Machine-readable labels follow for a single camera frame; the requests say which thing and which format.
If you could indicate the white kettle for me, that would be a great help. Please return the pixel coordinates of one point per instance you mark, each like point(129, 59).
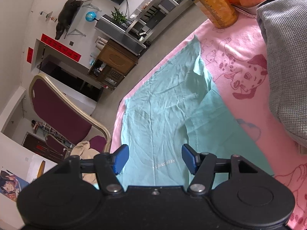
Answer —
point(100, 42)

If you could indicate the anime wall poster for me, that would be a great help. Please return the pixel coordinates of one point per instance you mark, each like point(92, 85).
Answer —
point(12, 183)

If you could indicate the long red door banner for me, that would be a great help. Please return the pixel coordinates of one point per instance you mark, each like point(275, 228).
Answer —
point(60, 46)

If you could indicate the black animal figure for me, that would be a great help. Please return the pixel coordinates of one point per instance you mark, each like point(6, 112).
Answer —
point(67, 12)

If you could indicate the wooden cabinet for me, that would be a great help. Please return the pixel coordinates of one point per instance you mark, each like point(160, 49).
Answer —
point(115, 57)

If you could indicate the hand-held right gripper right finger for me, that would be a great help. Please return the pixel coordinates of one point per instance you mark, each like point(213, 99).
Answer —
point(189, 158)

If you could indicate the orange juice bottle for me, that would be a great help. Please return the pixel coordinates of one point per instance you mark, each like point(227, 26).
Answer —
point(215, 4)

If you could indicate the red side banner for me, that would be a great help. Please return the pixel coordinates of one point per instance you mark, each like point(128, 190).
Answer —
point(29, 55)

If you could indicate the grey knit garment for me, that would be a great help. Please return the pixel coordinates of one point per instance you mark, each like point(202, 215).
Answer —
point(285, 64)

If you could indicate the maroon banquet chair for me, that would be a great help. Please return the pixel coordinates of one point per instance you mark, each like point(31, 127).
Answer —
point(54, 143)
point(55, 100)

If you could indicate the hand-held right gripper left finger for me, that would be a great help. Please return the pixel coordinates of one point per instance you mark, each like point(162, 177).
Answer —
point(121, 159)

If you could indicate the blue globe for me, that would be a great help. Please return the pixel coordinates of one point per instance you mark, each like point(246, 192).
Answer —
point(90, 16)

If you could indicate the grey television stand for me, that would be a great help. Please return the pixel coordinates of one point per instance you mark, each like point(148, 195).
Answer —
point(141, 19)

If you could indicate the teal t-shirt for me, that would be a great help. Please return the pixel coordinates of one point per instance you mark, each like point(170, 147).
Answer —
point(156, 105)

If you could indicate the white wall shelf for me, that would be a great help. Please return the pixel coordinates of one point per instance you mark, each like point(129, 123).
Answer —
point(78, 16)

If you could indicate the grey metal cabinet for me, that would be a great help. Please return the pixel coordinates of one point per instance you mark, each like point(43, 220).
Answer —
point(120, 36)

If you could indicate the pink printed blanket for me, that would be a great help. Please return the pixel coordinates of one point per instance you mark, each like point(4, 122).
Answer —
point(239, 105)

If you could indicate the grey speaker box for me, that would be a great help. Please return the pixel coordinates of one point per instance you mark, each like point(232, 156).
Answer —
point(169, 4)

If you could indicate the green potted plant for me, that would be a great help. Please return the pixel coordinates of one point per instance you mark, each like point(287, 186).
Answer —
point(118, 15)

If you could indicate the dark red door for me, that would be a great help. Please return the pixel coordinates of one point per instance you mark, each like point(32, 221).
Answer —
point(31, 143)

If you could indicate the small figurine shelf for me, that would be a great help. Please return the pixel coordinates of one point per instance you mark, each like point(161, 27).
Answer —
point(49, 16)

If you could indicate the beige elastic-waist pants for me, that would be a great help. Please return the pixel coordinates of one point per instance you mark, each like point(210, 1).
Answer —
point(86, 153)

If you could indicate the wooden table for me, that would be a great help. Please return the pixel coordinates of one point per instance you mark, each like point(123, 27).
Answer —
point(41, 170)

